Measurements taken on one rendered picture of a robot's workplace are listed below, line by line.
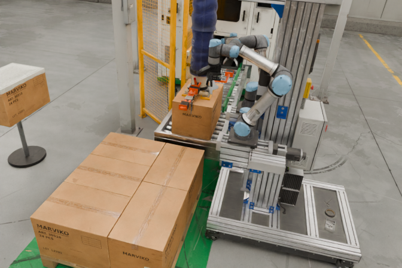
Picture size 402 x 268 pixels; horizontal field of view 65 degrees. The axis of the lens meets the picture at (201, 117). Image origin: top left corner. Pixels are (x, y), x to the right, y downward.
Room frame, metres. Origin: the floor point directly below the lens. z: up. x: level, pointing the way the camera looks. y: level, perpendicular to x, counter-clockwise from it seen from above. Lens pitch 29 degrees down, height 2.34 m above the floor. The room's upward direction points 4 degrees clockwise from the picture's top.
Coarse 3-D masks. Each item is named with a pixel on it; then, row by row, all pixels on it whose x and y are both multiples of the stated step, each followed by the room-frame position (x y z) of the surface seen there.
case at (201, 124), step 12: (216, 84) 3.22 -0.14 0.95; (180, 96) 2.85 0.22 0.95; (216, 96) 2.91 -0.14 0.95; (204, 108) 2.68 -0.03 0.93; (216, 108) 2.90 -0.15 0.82; (180, 120) 2.72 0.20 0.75; (192, 120) 2.70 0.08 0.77; (204, 120) 2.68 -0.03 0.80; (216, 120) 2.98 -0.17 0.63; (180, 132) 2.72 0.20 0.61; (192, 132) 2.70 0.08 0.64; (204, 132) 2.67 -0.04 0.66
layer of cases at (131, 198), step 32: (96, 160) 2.26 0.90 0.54; (128, 160) 2.29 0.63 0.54; (160, 160) 2.32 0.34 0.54; (192, 160) 2.36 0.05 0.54; (64, 192) 1.83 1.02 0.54; (96, 192) 1.86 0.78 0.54; (128, 192) 1.89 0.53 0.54; (160, 192) 1.91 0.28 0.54; (192, 192) 2.11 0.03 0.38; (32, 224) 1.57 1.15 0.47; (64, 224) 1.53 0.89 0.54; (96, 224) 1.55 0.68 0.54; (128, 224) 1.57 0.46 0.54; (160, 224) 1.59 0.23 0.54; (64, 256) 1.52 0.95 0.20; (96, 256) 1.47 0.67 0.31; (128, 256) 1.42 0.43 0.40; (160, 256) 1.37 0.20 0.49
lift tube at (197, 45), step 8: (192, 32) 2.98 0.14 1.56; (200, 32) 2.90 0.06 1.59; (208, 32) 2.91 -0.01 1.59; (192, 40) 2.98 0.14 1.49; (200, 40) 2.91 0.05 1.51; (208, 40) 2.93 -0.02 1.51; (192, 48) 2.99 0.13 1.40; (200, 48) 2.90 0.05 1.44; (208, 48) 2.92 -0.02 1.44; (192, 56) 2.95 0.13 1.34; (200, 56) 2.90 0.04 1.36; (192, 64) 2.94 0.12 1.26; (200, 64) 2.90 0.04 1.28
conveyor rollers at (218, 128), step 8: (224, 72) 4.62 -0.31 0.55; (240, 72) 4.73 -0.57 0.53; (224, 80) 4.33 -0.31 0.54; (232, 80) 4.39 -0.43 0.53; (224, 88) 4.06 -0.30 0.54; (224, 96) 3.78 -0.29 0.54; (232, 96) 3.78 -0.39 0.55; (224, 112) 3.33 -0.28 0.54; (224, 120) 3.15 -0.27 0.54; (168, 128) 2.90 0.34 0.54; (216, 128) 2.98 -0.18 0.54; (216, 136) 2.80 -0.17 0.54
